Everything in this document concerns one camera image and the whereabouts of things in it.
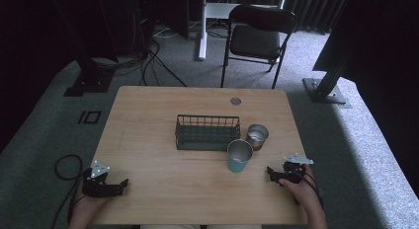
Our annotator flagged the person's left hand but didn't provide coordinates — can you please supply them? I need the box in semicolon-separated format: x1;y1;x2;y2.
69;189;113;220

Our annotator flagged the teal metal cup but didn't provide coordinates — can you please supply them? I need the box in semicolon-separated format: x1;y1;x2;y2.
226;138;255;174

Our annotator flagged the black folding chair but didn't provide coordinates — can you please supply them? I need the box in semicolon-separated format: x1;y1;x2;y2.
219;4;297;90

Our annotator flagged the person's right hand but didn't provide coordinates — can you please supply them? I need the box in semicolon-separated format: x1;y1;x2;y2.
278;164;319;207

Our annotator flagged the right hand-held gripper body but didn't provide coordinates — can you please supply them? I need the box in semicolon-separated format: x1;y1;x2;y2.
277;152;315;186

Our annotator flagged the silver steel cup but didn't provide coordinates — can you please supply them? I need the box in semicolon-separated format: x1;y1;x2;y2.
244;123;270;152

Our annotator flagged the dark pleated curtain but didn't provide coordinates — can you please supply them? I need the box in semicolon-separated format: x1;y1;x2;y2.
236;0;351;36

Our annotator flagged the black wire basket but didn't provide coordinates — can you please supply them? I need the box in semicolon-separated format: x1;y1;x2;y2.
174;114;242;153

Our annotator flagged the dark cloth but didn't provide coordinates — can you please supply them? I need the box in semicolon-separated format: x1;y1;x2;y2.
311;0;419;197

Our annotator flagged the black stand with metal base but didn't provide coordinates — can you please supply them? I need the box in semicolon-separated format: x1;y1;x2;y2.
301;52;353;110

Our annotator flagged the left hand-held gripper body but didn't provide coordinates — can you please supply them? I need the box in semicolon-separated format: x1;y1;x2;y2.
81;160;116;199

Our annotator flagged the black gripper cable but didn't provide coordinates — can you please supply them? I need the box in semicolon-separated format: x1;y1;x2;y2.
50;154;88;229
291;168;325;211

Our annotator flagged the bundle of floor cables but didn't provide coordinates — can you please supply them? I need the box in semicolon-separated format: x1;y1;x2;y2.
91;5;188;89

